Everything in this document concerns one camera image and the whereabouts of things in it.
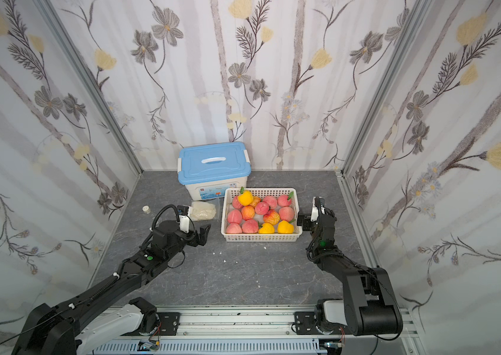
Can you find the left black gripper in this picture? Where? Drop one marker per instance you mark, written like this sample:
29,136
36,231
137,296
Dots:
193,237

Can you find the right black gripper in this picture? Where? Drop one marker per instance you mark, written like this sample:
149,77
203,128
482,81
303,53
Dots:
313,222

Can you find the pink peach top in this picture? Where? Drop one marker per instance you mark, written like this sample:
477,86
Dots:
233,229

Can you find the orange red peach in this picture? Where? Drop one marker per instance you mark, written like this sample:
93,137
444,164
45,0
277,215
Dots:
272,217

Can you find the pink peach second row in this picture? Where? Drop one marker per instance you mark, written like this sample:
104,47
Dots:
250,227

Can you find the pink peach bottom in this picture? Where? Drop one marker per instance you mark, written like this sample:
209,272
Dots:
262,208

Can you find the white perforated plastic basket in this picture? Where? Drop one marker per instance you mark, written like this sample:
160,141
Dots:
260,215

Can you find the orange pink peach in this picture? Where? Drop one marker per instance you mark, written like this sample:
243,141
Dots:
248,212

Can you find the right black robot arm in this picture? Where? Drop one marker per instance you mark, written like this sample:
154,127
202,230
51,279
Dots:
368,306

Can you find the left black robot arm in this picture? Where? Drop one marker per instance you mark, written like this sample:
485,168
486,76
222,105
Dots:
76,326

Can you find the blue lid storage box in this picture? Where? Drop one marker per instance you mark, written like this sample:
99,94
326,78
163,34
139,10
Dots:
208,171

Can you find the small green circuit board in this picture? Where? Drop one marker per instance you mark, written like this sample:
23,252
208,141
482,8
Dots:
149,346

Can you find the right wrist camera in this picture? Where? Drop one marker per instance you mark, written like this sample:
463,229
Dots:
314,214

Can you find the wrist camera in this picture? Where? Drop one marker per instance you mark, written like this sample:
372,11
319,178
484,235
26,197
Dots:
185,222
314,214

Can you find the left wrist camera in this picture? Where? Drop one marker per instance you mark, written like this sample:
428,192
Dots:
185,222

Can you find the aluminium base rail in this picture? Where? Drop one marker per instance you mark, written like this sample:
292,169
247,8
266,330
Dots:
249,330

